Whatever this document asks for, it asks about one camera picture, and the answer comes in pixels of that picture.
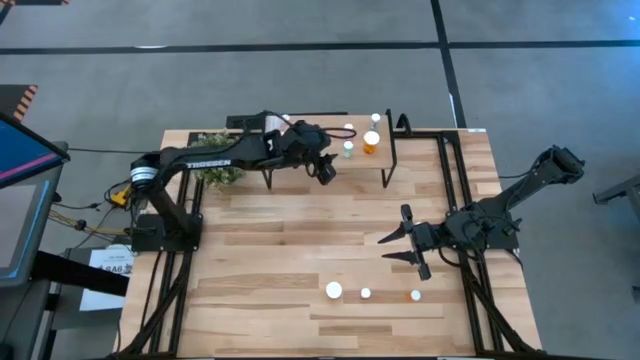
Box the potted green plant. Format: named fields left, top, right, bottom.
left=188, top=130, right=247, bottom=190

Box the yellow black cable bundle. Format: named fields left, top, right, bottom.
left=47, top=207, right=134, bottom=239

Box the grey console stand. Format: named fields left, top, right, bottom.
left=0, top=164, right=66, bottom=289

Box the thin black floor cable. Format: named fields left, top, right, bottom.
left=64, top=145, right=161, bottom=155

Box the black base beam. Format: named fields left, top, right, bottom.
left=29, top=249, right=130, bottom=297

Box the black power strip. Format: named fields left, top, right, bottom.
left=225, top=113, right=266, bottom=132

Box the yellow cable connector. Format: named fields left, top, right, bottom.
left=108, top=184, right=135, bottom=207

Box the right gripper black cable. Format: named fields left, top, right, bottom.
left=437, top=247, right=464, bottom=269

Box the wooden shelf black frame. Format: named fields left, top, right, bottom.
left=260, top=108, right=399, bottom=191

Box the tilted blue monitor screen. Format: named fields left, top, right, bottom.
left=0, top=112, right=71, bottom=191

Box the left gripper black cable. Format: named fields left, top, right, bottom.
left=324, top=126, right=358, bottom=141

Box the white paper label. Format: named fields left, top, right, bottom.
left=78, top=243, right=136, bottom=312

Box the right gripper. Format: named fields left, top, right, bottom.
left=377, top=203, right=446, bottom=282

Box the grey metal furniture leg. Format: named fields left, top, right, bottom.
left=592, top=173, right=640, bottom=221

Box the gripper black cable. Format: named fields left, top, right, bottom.
left=437, top=247, right=464, bottom=269
left=324, top=126, right=358, bottom=141

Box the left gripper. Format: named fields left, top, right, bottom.
left=279, top=121, right=339, bottom=187

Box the black aluminium rig frame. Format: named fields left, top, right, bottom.
left=114, top=128, right=544, bottom=360

